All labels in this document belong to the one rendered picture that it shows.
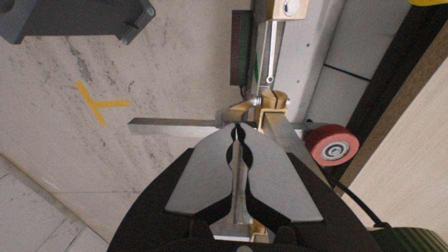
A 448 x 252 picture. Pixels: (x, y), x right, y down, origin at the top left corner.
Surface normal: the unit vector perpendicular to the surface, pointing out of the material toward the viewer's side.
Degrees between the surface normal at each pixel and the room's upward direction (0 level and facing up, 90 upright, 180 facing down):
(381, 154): 0
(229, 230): 90
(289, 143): 90
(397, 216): 0
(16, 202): 90
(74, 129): 0
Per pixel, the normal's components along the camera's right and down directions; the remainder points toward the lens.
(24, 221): 0.99, -0.05
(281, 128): 0.00, -0.84
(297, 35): -0.05, 0.54
